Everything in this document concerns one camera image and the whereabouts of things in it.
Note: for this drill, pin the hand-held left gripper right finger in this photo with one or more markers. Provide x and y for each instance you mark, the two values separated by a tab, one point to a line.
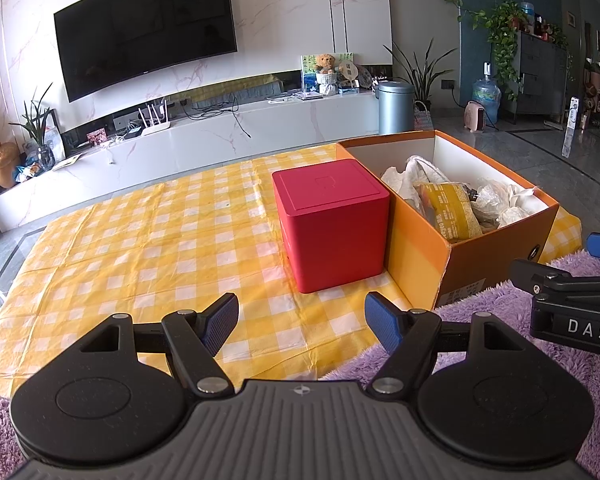
382	322

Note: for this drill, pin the white marble tv cabinet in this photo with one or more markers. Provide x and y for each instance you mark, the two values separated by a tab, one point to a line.
180	150

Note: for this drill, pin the dark picture frame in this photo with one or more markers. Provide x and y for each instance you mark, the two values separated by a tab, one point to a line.
54	135

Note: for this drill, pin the trailing green cabinet plant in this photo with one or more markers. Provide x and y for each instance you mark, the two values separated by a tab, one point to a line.
502	25

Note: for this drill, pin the blue jar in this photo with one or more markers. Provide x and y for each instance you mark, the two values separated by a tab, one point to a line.
527	10

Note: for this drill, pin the brown teddy bear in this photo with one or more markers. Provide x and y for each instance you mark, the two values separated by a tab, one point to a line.
325	62

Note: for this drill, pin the long-leaf floor plant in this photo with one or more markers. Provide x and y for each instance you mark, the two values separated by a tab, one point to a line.
422	80

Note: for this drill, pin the white plastic packet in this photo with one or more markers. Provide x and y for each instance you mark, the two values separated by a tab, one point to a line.
400	180

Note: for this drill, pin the pink space heater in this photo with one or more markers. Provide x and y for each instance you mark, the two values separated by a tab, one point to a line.
476	117

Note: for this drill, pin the yellow checkered tablecloth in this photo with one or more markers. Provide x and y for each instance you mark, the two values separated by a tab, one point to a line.
130	260

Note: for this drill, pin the clear plastic bag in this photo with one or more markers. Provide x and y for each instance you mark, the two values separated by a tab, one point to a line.
510	205

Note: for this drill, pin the dark drawer cabinet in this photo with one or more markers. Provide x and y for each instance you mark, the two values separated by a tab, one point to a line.
545	75

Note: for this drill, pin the white wifi router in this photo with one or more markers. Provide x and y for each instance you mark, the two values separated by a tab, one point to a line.
156	127

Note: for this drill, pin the orange cardboard box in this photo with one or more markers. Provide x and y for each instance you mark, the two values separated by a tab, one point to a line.
415	260

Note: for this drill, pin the blue-grey trash can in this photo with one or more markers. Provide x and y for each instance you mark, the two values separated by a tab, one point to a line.
395	110

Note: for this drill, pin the purple fuzzy blanket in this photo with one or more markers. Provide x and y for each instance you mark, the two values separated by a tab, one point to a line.
500	305

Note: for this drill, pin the black flat television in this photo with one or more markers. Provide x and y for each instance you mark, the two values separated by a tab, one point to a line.
145	30

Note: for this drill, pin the paper sheet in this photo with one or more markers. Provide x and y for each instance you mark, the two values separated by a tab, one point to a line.
67	161

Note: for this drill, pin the gold acorn jar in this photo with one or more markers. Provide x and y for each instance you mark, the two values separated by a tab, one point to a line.
4	165

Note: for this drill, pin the blue water jug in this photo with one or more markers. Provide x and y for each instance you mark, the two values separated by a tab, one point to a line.
486	92

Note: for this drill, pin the white narrow box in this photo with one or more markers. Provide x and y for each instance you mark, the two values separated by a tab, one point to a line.
571	120

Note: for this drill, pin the red cube box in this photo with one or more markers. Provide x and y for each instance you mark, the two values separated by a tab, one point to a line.
330	240

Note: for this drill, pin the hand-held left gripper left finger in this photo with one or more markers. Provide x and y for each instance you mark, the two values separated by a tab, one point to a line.
220	322

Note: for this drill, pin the yellow snack packet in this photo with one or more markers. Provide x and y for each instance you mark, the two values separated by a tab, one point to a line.
450	210

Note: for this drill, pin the round hand fan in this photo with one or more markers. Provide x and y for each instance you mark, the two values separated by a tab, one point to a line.
349	71

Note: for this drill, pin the pink photo card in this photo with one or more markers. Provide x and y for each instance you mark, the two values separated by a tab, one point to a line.
96	137

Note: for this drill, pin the plant in glass vase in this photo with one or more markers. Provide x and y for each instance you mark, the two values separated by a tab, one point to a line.
42	157

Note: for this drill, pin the woven basket bag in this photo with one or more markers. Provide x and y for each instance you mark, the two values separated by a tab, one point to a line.
422	120

